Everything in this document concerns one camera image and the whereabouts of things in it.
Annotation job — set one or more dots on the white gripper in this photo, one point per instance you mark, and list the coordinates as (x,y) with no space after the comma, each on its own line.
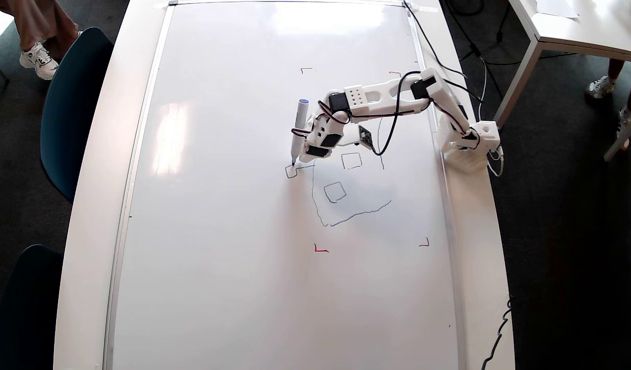
(317,151)

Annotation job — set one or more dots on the grey marker pen blue end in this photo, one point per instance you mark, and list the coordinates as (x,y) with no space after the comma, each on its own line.
(300,128)

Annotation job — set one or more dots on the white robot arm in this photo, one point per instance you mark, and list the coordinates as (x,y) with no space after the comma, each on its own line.
(377,97)

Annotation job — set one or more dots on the white tape strip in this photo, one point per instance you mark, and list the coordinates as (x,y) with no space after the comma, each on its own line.
(426,7)

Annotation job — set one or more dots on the dark blue chair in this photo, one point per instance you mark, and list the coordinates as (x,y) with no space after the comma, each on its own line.
(30,313)
(71,113)

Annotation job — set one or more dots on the white paper sheet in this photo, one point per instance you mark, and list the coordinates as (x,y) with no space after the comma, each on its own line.
(554,7)

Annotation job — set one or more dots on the white sneaker with black stripes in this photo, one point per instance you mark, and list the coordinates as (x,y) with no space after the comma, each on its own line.
(39,60)

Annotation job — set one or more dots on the brown trouser leg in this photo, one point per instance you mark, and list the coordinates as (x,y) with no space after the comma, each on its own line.
(37,20)

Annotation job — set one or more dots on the white side table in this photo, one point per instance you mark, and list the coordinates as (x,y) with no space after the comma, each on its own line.
(588,31)

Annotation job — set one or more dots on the small wrist camera board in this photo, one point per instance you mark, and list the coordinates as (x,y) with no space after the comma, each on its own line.
(365,137)

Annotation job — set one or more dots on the large whiteboard with metal frame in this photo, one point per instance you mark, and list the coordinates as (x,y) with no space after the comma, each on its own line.
(217,231)

